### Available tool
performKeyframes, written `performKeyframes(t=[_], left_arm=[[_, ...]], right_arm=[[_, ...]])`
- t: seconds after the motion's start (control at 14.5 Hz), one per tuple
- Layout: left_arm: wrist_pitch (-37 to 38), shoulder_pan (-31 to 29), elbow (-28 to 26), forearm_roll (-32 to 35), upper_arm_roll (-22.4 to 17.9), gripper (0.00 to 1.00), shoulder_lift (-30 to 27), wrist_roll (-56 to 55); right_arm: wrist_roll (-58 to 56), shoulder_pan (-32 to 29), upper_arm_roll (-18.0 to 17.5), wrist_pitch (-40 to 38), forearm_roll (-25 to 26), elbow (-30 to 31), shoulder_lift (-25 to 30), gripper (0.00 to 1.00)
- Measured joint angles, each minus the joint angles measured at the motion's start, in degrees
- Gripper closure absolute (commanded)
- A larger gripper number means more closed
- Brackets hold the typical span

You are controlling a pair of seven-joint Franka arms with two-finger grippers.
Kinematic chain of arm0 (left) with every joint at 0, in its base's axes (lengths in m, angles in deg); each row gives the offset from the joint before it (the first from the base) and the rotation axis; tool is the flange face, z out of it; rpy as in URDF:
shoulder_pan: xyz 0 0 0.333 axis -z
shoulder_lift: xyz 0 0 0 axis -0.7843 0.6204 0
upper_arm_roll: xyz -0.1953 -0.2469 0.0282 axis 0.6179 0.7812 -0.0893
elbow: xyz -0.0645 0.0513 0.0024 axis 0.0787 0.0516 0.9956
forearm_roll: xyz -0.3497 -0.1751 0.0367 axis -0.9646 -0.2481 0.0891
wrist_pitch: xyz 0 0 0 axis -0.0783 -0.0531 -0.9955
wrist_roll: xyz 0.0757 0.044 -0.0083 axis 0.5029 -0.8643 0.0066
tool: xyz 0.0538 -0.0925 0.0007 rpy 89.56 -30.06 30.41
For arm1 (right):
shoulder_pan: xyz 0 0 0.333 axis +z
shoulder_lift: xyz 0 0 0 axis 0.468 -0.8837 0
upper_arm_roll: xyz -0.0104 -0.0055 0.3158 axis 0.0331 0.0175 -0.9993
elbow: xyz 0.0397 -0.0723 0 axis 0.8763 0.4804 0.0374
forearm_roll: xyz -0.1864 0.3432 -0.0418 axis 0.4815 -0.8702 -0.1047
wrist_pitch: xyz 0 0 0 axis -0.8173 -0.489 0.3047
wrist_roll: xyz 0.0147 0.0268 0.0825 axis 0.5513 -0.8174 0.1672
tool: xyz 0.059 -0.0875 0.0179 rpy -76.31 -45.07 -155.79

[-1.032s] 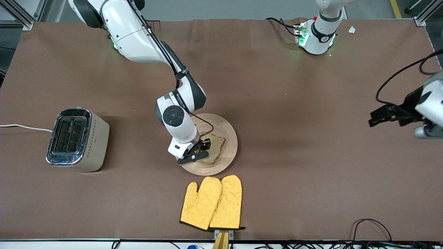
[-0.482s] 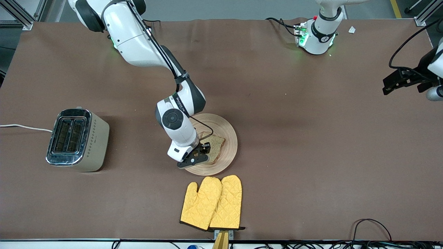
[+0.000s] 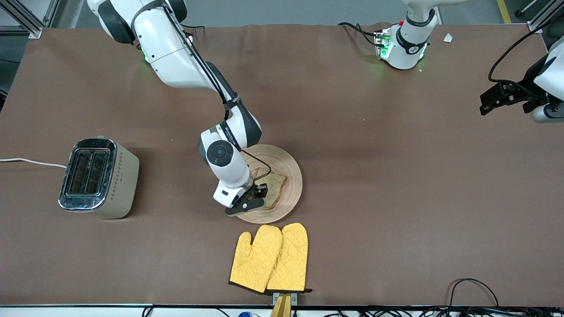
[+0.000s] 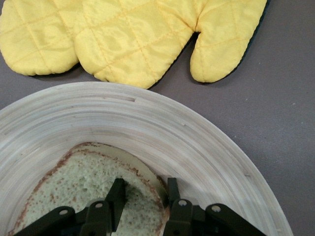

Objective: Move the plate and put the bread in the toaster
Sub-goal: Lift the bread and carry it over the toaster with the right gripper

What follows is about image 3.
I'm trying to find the yellow quilted oven mitt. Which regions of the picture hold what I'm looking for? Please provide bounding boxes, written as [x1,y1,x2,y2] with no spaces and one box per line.
[266,222,313,294]
[229,225,283,295]

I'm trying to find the round wooden plate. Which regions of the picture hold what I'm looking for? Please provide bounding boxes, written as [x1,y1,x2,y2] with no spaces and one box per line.
[233,144,304,225]

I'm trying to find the black looped floor cable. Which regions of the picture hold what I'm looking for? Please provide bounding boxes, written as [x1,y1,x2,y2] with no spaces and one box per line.
[448,278,500,309]

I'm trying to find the beige chrome two-slot toaster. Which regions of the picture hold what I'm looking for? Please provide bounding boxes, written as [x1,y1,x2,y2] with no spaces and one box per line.
[58,136,140,220]

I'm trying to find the white toaster power cord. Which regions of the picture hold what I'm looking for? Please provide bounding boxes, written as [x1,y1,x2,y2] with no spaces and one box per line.
[0,157,67,170]

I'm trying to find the wooden clamp bar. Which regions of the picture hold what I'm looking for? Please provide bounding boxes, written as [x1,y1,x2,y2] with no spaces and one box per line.
[270,294,292,317]

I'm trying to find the brown bread slice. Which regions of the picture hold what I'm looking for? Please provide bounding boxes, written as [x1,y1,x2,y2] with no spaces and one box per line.
[250,167,288,210]

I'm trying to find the aluminium frame profile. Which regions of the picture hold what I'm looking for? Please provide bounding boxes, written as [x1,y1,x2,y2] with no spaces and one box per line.
[0,0,60,40]
[527,0,564,34]

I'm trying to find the small metal bracket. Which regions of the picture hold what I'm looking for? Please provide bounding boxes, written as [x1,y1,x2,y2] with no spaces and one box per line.
[272,292,298,307]

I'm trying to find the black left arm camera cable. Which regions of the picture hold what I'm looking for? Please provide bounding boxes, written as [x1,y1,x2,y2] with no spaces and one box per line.
[488,18,564,85]

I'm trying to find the black cable bundle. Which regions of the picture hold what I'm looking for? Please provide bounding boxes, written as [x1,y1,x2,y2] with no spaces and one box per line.
[324,306,564,317]

